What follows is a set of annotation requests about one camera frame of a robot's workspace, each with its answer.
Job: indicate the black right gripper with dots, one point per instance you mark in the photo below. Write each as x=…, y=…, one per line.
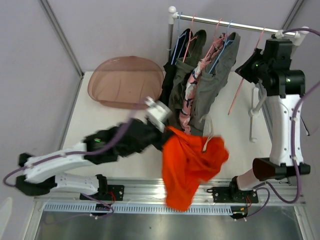
x=244, y=70

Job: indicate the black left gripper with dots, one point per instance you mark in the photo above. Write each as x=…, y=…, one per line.
x=163, y=137

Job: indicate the pink hanger of orange shorts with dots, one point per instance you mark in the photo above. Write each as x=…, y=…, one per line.
x=242, y=80

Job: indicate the blue hanger of grey shorts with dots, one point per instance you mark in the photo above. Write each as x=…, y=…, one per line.
x=227, y=41

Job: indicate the grey shorts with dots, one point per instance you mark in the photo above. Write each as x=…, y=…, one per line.
x=210, y=84

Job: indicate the orange shorts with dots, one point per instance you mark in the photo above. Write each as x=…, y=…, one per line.
x=187, y=161

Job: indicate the pink shark print shorts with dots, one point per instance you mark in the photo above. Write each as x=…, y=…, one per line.
x=189, y=96

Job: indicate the olive green shorts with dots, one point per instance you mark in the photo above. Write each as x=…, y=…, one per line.
x=183, y=69

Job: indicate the pink hanger of patterned shorts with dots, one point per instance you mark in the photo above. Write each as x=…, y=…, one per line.
x=215, y=48

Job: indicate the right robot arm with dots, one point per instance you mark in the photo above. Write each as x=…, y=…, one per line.
x=285, y=92

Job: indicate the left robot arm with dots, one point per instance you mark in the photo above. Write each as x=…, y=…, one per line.
x=43, y=174

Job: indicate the black shorts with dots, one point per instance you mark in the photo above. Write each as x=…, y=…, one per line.
x=167, y=84

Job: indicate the blue hanger with black shorts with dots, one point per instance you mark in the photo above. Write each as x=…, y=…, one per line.
x=182, y=38

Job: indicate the clothes rack with metal rod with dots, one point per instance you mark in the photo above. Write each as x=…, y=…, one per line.
x=173, y=15

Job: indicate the brown translucent laundry basket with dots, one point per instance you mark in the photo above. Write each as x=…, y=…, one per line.
x=125, y=82

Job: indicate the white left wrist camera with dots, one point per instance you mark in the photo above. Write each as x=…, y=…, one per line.
x=157, y=113

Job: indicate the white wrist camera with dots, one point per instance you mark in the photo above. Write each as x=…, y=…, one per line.
x=296, y=33
x=157, y=113

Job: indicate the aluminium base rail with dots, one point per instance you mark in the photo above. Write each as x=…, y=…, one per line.
x=148, y=197

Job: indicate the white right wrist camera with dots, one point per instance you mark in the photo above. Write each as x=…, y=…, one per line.
x=296, y=33

